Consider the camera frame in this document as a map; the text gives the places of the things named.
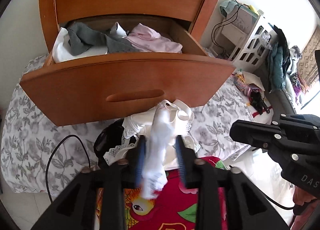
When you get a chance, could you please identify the black lace garment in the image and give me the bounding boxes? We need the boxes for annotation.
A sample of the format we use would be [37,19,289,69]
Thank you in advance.
[93,119,137,169]

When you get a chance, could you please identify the white sock with print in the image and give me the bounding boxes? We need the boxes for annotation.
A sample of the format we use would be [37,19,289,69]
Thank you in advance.
[141,105,174,200]

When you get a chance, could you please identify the person's right hand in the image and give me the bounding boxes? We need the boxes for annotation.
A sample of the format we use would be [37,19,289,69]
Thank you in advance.
[291,187,319,230]

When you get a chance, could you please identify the floral grey white bedsheet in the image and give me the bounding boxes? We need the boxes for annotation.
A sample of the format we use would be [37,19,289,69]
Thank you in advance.
[0,53,273,197]

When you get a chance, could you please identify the red cartoon print cloth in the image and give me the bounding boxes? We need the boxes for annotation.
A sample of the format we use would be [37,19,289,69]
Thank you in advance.
[96,156,228,230]

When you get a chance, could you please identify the teal hanging clothes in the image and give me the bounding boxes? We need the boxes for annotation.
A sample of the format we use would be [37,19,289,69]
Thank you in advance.
[266,24,290,92]

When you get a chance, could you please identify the white plastic laundry basket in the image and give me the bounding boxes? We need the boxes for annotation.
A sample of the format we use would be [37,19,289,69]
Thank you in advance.
[212,7,278,73]

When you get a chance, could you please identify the white lace garment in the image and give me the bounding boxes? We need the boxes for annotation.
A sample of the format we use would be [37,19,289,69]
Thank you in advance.
[104,100,200,170]

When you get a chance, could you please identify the pink cloth in drawer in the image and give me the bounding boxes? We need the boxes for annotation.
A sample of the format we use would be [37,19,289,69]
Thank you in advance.
[126,23,183,53]

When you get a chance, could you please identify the white cloth in drawer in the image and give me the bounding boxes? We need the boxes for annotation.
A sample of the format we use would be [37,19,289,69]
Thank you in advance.
[51,27,108,64]

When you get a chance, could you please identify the grey cloth in drawer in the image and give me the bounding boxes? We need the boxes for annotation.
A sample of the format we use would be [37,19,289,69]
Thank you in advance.
[67,22,139,55]

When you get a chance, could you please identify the black cable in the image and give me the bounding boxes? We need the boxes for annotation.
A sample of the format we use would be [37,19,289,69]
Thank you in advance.
[45,134,91,204]

